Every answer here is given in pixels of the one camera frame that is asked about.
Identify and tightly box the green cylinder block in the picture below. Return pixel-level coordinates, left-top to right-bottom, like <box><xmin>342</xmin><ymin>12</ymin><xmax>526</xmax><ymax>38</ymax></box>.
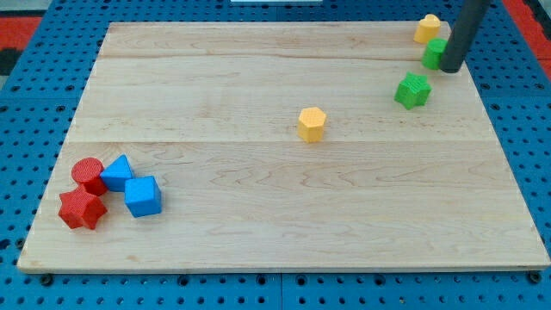
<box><xmin>421</xmin><ymin>38</ymin><xmax>447</xmax><ymax>70</ymax></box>

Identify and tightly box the blue triangle block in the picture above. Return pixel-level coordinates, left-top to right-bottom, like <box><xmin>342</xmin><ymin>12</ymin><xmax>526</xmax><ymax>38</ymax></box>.
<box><xmin>100</xmin><ymin>154</ymin><xmax>134</xmax><ymax>192</ymax></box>

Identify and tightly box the yellow hexagon block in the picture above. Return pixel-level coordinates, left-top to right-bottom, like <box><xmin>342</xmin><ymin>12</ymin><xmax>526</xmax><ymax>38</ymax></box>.
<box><xmin>297</xmin><ymin>107</ymin><xmax>326</xmax><ymax>143</ymax></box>

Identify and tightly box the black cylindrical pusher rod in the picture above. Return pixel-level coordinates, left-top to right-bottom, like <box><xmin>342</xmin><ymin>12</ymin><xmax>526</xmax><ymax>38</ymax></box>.
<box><xmin>439</xmin><ymin>0</ymin><xmax>492</xmax><ymax>73</ymax></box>

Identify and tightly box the red cylinder block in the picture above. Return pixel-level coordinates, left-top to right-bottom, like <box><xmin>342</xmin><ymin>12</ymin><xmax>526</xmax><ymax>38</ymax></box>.
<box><xmin>71</xmin><ymin>158</ymin><xmax>108</xmax><ymax>196</ymax></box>

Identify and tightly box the green star block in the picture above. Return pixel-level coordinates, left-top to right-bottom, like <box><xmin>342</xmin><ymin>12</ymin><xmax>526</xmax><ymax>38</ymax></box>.
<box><xmin>394</xmin><ymin>71</ymin><xmax>432</xmax><ymax>110</ymax></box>

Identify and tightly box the red star block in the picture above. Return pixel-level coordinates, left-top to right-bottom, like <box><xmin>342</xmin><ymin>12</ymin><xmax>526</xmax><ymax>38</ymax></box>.
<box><xmin>58</xmin><ymin>185</ymin><xmax>108</xmax><ymax>230</ymax></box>

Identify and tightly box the blue cube block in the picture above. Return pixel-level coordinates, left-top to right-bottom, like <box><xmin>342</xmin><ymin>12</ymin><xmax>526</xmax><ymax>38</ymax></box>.
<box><xmin>124</xmin><ymin>176</ymin><xmax>162</xmax><ymax>218</ymax></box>

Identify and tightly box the yellow heart block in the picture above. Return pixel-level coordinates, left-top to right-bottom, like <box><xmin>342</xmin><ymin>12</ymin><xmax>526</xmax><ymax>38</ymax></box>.
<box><xmin>413</xmin><ymin>14</ymin><xmax>441</xmax><ymax>44</ymax></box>

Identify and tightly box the wooden board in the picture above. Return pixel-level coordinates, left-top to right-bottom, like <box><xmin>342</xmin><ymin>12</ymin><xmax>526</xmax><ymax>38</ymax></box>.
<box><xmin>17</xmin><ymin>22</ymin><xmax>550</xmax><ymax>274</ymax></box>

